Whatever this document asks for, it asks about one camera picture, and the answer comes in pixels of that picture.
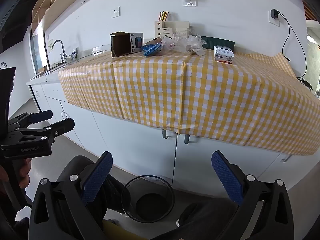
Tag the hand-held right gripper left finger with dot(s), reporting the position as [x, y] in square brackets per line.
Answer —
[97, 177]

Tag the dark green ribbed box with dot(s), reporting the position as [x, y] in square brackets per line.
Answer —
[225, 43]

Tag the wooden wall shelf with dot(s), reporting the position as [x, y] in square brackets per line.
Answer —
[55, 0]

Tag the small white box red label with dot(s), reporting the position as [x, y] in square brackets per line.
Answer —
[223, 55]

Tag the black power adapter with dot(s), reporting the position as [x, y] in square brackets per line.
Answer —
[274, 13]

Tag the blue plastic packet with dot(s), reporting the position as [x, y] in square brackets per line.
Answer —
[151, 50]

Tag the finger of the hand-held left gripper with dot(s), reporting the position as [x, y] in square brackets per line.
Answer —
[41, 116]
[60, 127]

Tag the clear plastic wrap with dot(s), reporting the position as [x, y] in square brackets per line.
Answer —
[180, 42]

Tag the small brown cardboard piece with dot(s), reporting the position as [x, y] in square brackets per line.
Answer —
[153, 41]

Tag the cardboard box black print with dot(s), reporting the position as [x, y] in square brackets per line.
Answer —
[122, 45]

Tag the yellow checked tablecloth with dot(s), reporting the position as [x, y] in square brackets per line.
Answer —
[200, 92]

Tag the beige desk organizer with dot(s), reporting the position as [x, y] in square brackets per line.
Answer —
[175, 28]

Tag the orange stick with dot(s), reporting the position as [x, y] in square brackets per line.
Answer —
[167, 16]

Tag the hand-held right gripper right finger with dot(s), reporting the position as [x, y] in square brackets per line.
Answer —
[227, 177]

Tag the chrome faucet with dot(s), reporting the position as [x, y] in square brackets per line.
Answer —
[61, 47]

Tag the white wall socket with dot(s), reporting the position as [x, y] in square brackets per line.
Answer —
[191, 2]
[115, 12]
[275, 22]

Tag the beige paper piece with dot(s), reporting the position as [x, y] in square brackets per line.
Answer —
[196, 51]

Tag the person's left hand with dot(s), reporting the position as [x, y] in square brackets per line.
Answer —
[25, 171]

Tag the yellow stick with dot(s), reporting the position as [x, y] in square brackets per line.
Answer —
[163, 16]

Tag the white base cabinets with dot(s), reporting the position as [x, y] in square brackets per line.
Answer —
[125, 142]

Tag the small blue white item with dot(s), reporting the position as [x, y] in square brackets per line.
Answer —
[73, 55]

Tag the yellow flat object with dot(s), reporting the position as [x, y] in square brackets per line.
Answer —
[115, 230]

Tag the steel sink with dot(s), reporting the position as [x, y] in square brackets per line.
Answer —
[50, 70]

